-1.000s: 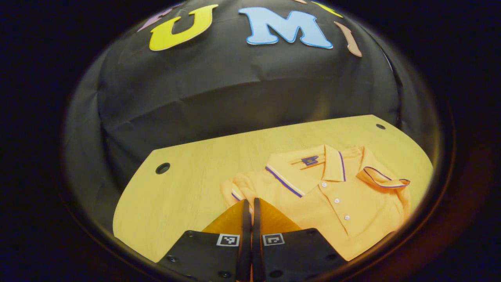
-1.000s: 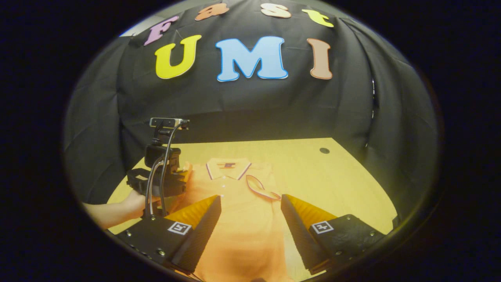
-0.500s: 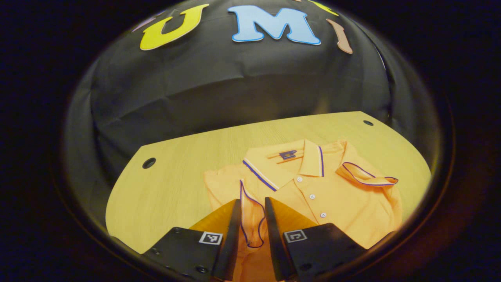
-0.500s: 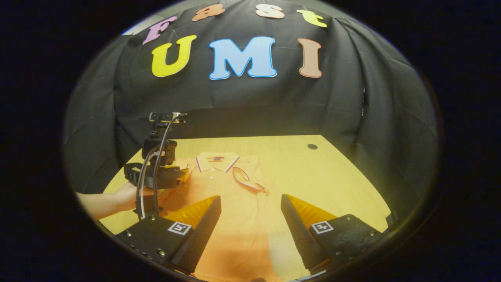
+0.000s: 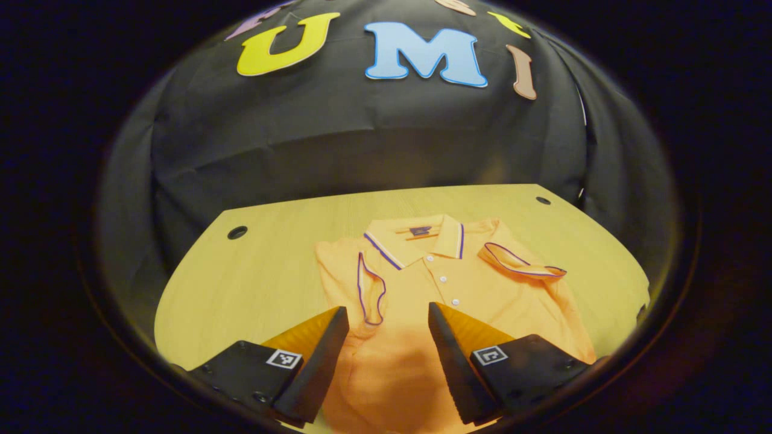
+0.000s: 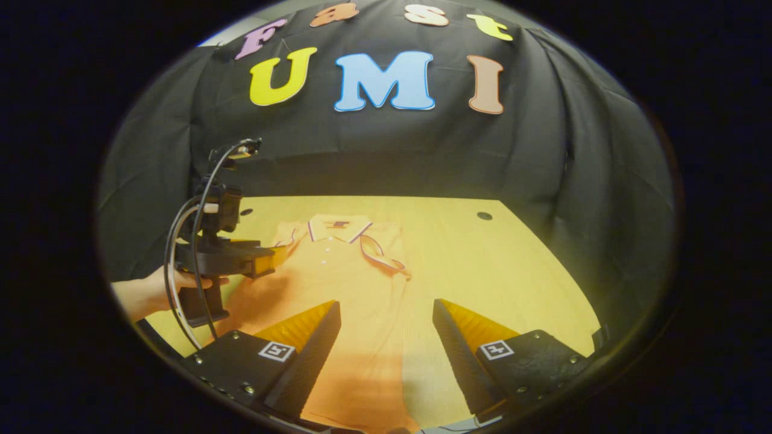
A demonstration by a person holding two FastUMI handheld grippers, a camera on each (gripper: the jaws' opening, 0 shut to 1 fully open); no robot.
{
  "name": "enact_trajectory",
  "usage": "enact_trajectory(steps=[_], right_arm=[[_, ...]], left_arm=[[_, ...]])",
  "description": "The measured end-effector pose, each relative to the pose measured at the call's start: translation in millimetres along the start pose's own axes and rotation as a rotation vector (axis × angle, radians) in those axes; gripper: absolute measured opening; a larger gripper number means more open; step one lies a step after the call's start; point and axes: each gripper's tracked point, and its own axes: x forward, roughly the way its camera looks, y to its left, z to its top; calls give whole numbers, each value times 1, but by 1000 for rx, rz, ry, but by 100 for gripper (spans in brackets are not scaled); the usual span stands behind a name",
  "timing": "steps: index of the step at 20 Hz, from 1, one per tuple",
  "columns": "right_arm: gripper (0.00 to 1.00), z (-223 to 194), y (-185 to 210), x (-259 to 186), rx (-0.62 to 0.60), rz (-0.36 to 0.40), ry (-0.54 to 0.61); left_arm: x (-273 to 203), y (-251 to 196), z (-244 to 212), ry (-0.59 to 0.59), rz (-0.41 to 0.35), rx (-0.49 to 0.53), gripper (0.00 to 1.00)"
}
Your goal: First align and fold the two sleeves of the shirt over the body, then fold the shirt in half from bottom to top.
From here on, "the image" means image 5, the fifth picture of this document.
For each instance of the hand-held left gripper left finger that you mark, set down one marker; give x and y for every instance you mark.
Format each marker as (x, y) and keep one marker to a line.
(319, 367)

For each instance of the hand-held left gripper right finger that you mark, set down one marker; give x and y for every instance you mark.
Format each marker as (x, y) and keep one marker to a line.
(452, 367)

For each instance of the orange T-shirt with collar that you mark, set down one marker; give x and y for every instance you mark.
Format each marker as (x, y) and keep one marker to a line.
(422, 283)

